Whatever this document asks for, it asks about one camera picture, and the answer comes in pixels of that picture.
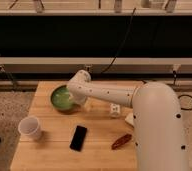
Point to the white soap bar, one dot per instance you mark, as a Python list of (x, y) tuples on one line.
[(129, 119)]

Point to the white plastic bottle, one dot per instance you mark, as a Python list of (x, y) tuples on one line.
[(114, 110)]

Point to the black smartphone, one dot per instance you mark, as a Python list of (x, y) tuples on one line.
[(78, 138)]

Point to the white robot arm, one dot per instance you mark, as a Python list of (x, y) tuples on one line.
[(158, 122)]

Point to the green ceramic bowl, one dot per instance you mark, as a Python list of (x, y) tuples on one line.
[(60, 99)]

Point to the grey metal rail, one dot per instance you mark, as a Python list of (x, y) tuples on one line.
[(95, 65)]

